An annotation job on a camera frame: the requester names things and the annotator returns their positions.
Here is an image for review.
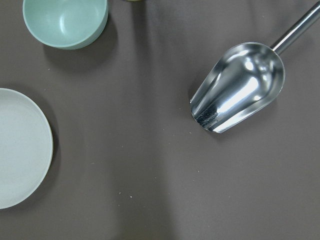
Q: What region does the cream round plate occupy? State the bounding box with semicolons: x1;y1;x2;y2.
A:
0;88;54;209

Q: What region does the steel scoop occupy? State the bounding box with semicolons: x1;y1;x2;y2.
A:
189;2;320;134

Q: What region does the mint green bowl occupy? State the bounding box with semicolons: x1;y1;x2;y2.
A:
22;0;109;50

